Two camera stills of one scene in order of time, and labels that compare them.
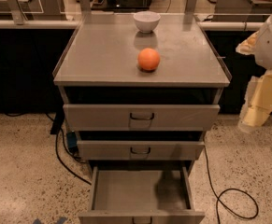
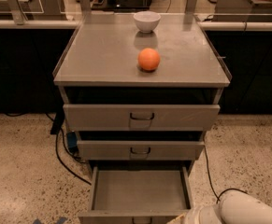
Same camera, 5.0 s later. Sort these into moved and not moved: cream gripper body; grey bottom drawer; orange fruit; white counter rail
Moved: cream gripper body
Not moved: grey bottom drawer; orange fruit; white counter rail
